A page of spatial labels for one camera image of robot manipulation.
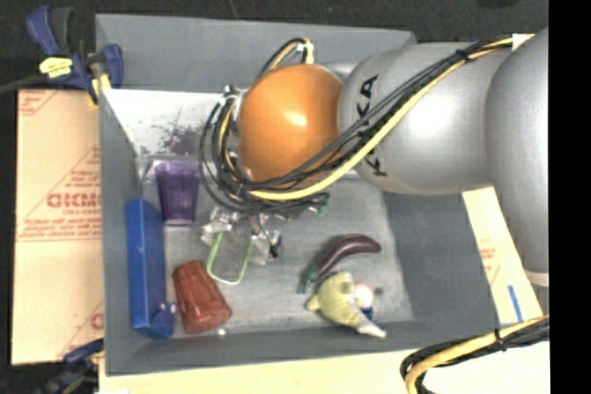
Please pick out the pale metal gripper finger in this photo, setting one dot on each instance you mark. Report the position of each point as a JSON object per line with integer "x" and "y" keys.
{"x": 217, "y": 226}
{"x": 267, "y": 244}

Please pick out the purple plastic cup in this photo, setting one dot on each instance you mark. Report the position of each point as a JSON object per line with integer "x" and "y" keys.
{"x": 177, "y": 191}

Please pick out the grey metal bin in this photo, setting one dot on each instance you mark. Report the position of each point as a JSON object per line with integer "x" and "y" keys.
{"x": 277, "y": 304}

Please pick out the red-brown plastic cup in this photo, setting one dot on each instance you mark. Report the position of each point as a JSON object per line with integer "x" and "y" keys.
{"x": 199, "y": 297}

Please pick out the purple toy eggplant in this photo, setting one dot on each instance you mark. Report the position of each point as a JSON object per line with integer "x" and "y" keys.
{"x": 344, "y": 250}

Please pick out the blue long flat block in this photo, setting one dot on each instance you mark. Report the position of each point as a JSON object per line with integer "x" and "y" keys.
{"x": 144, "y": 263}

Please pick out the yellow-green toy animal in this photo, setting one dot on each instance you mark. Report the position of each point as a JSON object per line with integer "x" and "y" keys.
{"x": 337, "y": 300}

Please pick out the small pink and white ball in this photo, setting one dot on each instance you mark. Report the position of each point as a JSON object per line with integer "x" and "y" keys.
{"x": 364, "y": 293}

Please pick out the brown cardboard board red print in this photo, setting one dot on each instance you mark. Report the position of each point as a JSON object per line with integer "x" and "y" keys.
{"x": 55, "y": 221}

